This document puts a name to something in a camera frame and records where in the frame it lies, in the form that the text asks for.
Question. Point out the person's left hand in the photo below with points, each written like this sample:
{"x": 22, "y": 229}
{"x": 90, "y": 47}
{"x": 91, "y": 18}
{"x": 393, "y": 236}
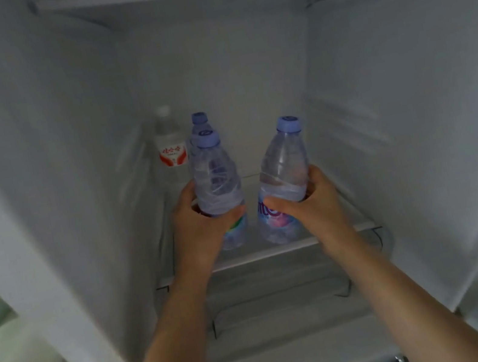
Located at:
{"x": 199, "y": 241}

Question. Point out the person's right hand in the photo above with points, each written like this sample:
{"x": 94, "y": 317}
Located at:
{"x": 323, "y": 214}

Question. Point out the purple cap water bottle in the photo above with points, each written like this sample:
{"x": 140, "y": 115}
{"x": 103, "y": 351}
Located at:
{"x": 215, "y": 178}
{"x": 282, "y": 166}
{"x": 200, "y": 122}

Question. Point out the red label water bottle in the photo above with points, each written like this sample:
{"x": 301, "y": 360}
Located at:
{"x": 172, "y": 153}

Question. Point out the white refrigerator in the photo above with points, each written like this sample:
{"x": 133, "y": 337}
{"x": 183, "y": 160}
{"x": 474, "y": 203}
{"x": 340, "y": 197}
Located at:
{"x": 222, "y": 61}

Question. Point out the person's left forearm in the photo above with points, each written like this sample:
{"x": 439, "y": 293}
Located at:
{"x": 174, "y": 360}

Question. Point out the person's right forearm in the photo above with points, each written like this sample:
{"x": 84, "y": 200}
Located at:
{"x": 405, "y": 310}

